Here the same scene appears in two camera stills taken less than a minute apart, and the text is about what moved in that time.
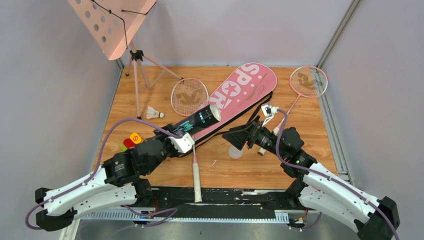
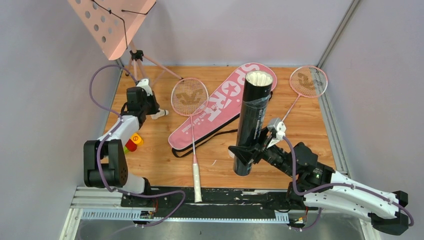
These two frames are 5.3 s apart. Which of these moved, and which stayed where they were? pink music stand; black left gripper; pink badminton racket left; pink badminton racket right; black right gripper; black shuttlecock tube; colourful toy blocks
Moved: black shuttlecock tube; black left gripper; black right gripper
Stayed: pink badminton racket right; colourful toy blocks; pink music stand; pink badminton racket left
